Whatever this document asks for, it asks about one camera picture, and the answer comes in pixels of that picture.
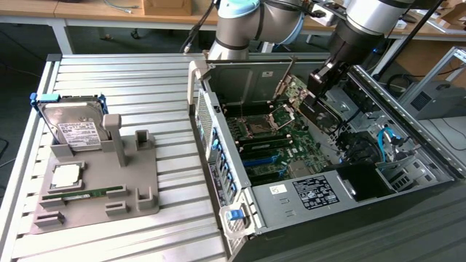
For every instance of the grey computer tower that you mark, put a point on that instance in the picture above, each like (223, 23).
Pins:
(436, 101)

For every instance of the open grey PC case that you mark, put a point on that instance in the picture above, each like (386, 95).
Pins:
(225, 131)

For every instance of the thin locking lever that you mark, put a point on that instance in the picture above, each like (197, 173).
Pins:
(241, 109)

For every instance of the green motherboard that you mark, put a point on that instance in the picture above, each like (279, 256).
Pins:
(295, 144)

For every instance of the metal socket cover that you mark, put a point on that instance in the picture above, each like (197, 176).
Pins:
(282, 116)

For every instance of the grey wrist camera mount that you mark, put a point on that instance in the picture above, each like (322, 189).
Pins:
(328, 16)

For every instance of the hard disk with blue bracket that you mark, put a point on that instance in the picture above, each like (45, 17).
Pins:
(72, 120)

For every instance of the silver CPU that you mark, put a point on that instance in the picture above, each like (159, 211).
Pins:
(65, 176)

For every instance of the graphics card with metal bracket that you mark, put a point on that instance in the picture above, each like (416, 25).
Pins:
(327, 120)

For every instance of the blue case latch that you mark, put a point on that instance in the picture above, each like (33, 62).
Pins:
(233, 214)

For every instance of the grey power supply unit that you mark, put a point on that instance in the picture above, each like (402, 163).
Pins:
(287, 203)

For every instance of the wooden desk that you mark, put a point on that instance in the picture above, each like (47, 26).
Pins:
(432, 36)
(72, 15)

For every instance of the black tripod pole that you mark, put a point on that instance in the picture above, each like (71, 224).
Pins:
(408, 38)

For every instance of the dark RAM stick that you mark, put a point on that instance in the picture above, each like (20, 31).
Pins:
(266, 144)

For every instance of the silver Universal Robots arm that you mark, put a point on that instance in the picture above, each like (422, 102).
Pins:
(255, 24)

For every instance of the cardboard box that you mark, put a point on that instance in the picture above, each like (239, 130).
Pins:
(163, 6)
(454, 16)

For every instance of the green RAM stick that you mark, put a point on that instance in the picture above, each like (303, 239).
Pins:
(83, 194)

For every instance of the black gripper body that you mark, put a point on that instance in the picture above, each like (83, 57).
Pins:
(354, 46)

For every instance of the silver chipset heatsink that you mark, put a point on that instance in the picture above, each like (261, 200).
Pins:
(300, 167)

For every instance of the aluminium profile frame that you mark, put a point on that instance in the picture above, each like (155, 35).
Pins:
(460, 53)

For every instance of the CPU socket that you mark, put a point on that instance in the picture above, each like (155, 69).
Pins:
(257, 127)

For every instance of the grey printed parts rack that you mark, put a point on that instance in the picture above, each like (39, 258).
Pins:
(97, 174)

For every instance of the black monitor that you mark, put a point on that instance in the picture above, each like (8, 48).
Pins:
(426, 2)

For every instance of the metal disk bay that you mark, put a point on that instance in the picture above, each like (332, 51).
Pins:
(403, 174)

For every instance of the perforated metal drive cage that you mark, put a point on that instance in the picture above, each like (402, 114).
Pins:
(358, 117)

